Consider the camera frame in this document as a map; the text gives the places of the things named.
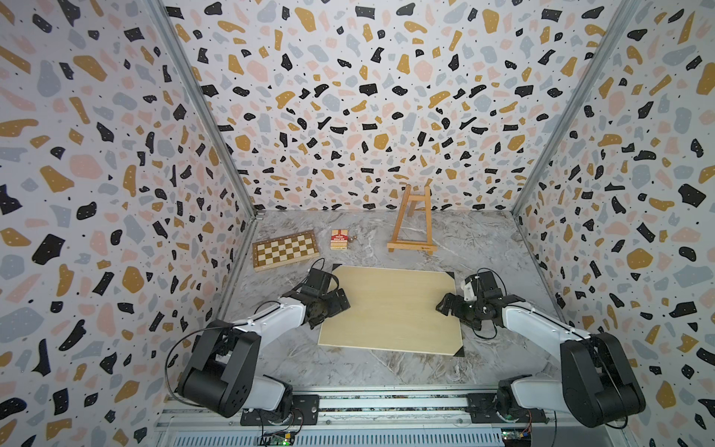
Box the light wooden canvas board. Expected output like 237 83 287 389
318 266 464 357

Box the wooden tabletop easel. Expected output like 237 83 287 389
387 184 438 254

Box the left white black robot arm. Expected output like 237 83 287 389
171 268 350 422

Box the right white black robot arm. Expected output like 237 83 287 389
436 268 646 429

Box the wooden chess board box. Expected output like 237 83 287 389
252 230 320 271

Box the red Texas Hold'em card box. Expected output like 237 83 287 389
330 229 350 251

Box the green circuit board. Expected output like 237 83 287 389
259 431 296 447

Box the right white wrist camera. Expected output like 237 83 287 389
461 276 476 302

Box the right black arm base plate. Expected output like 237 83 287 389
467 389 549 424

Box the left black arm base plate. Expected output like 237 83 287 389
240 394 320 428

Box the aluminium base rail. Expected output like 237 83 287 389
154 386 637 446

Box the right circuit board with wires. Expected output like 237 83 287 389
501 428 533 447

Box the left aluminium corner post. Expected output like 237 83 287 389
145 0 256 222

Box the aluminium corner post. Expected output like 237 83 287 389
145 0 256 222
511 0 639 219

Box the right aluminium corner post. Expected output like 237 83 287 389
511 0 639 219

